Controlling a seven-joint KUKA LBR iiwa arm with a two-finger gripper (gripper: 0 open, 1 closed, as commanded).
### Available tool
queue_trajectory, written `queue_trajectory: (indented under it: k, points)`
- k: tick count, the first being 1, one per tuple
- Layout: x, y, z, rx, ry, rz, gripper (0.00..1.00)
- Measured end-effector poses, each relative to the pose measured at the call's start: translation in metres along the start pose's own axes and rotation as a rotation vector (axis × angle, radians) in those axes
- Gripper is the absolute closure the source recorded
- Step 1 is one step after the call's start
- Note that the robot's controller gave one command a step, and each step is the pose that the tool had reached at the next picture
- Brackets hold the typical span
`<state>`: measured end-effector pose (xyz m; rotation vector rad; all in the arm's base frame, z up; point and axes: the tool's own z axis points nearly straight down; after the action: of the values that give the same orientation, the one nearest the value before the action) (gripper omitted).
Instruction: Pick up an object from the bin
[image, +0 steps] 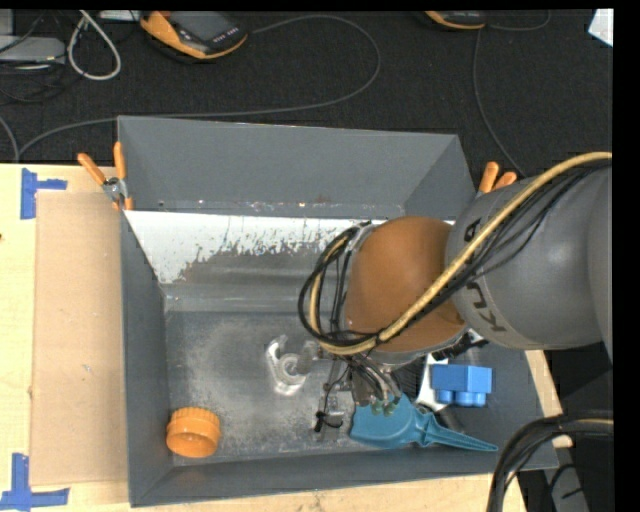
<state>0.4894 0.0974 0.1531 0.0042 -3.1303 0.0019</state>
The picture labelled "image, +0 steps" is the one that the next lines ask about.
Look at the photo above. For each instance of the blue toy building block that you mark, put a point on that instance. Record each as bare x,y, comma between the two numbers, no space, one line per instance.
462,381

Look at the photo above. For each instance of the teal plastic spike tool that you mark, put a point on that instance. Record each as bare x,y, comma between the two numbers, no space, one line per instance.
395,427

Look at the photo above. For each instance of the grey metal bin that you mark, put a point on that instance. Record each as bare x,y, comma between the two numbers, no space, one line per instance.
240,165

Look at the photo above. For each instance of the orange ribbed plastic cup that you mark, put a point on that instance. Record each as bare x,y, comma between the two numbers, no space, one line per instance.
192,434

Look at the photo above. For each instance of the clear glass thing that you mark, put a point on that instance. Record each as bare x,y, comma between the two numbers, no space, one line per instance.
281,367

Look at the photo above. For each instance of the brown cardboard board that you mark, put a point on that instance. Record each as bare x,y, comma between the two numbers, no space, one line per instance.
75,325

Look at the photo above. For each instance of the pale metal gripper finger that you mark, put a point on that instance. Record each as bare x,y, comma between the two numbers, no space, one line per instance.
331,400
308,357

